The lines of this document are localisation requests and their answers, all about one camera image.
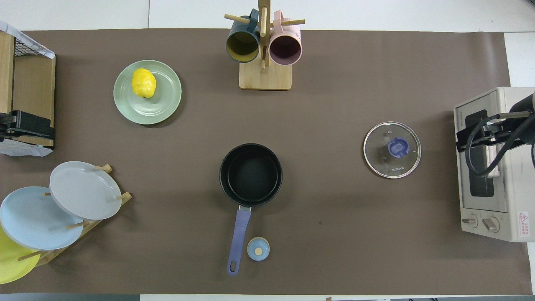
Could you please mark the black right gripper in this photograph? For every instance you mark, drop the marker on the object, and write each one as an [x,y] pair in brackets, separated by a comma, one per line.
[461,140]

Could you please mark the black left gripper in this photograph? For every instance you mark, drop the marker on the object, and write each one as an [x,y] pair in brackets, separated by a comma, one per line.
[33,123]

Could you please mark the glass lid purple knob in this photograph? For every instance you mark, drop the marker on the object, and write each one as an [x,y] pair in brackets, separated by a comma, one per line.
[392,150]

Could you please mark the grey plate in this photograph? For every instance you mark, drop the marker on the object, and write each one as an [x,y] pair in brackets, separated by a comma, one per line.
[83,190]

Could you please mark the light blue plate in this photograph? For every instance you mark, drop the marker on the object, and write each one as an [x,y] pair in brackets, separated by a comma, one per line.
[33,219]

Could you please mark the light green plate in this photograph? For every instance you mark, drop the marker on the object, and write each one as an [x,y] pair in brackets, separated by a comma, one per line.
[165,100]

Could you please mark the yellow plate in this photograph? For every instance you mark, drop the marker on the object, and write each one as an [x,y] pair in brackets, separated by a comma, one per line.
[10,263]

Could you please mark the wooden shelf box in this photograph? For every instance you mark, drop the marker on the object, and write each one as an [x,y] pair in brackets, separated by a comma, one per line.
[33,83]

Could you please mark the beige toaster oven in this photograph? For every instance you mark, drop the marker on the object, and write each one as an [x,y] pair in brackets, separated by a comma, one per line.
[516,167]

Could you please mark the brown table mat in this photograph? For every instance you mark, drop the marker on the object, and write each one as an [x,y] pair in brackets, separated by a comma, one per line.
[334,125]

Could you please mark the wooden dish rack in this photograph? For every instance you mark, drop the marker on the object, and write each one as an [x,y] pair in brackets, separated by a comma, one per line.
[54,253]

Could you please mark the pink mug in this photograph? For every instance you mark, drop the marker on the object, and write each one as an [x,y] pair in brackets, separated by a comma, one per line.
[285,49]

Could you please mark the wooden mug tree stand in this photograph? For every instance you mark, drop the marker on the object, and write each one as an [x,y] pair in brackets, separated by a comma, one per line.
[265,77]

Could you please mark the dark blue mug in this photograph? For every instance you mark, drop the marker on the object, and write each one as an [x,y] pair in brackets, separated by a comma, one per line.
[242,46]

